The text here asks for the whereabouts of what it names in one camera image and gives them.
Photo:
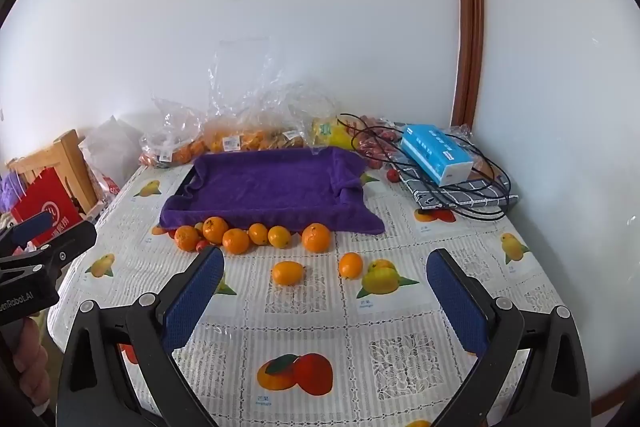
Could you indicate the clear bag of tangerines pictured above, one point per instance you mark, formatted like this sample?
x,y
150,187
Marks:
x,y
175,147

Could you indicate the person's left hand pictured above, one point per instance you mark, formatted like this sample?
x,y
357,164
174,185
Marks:
x,y
31,357

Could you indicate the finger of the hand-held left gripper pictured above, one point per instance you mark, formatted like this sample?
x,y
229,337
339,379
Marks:
x,y
65,244
30,227

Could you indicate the yellow packet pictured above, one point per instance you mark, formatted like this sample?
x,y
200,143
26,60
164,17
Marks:
x,y
330,134

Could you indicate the small red fruit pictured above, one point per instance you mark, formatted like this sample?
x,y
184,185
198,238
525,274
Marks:
x,y
393,175
202,247

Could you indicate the red paper bag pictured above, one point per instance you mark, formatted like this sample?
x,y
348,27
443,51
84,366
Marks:
x,y
45,202

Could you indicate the purple towel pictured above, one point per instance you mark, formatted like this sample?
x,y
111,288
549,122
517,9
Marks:
x,y
275,187

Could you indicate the oval kumquat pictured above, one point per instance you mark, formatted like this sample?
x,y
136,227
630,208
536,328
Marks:
x,y
287,273

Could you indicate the brown wooden door frame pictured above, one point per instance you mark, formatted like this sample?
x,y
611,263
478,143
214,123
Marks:
x,y
467,17

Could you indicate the white plastic bag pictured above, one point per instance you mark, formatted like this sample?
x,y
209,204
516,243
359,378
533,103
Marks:
x,y
107,152

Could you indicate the small tangerine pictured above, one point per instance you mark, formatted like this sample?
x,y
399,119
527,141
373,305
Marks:
x,y
258,233
236,241
279,237
350,265

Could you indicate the blue tissue pack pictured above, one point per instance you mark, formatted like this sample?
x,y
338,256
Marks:
x,y
435,152

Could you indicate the wooden chair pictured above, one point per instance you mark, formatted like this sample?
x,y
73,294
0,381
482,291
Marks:
x,y
70,162

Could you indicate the large tangerine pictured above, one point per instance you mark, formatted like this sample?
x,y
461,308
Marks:
x,y
215,229
316,237
187,238

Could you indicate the bag of red fruits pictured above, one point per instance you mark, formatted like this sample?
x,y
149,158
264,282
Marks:
x,y
372,147

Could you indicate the clear bag of physalis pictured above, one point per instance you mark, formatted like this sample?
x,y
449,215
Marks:
x,y
295,141

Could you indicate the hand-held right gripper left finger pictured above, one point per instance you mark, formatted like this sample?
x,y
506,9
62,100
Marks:
x,y
200,297

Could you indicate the fruit print tablecloth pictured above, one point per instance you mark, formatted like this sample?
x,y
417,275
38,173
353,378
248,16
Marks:
x,y
325,322

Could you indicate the clear bag of kumquats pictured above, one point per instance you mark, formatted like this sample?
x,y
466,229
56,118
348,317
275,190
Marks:
x,y
250,139

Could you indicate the grey checked cloth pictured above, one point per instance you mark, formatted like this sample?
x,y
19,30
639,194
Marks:
x,y
450,194

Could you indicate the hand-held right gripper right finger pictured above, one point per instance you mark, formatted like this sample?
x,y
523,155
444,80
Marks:
x,y
457,302

